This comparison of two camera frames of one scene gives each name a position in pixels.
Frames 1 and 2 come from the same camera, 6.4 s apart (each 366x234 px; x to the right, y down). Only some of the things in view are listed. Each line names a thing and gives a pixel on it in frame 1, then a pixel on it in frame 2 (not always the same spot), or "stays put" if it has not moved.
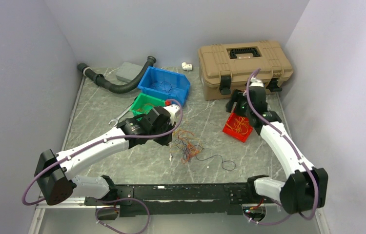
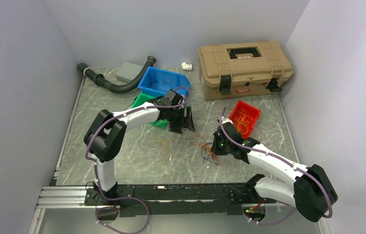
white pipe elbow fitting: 188,67 stays put
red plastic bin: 238,126 stays put
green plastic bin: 144,103 stays put
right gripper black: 237,96 -> 214,148
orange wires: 240,125 stays put
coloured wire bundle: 188,146 -> 206,153
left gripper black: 165,141 -> 185,122
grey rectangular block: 128,72 stays put
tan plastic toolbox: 225,68 stays put
